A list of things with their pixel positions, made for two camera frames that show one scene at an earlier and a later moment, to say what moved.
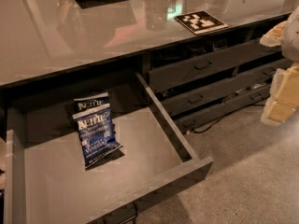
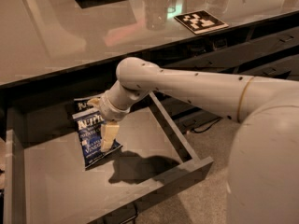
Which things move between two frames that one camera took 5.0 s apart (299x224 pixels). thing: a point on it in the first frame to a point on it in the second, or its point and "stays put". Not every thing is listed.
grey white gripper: x=291 y=37 to x=106 y=108
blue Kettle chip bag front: x=97 y=133 stays put
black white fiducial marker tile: x=200 y=22 stays put
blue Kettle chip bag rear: x=91 y=102 stays put
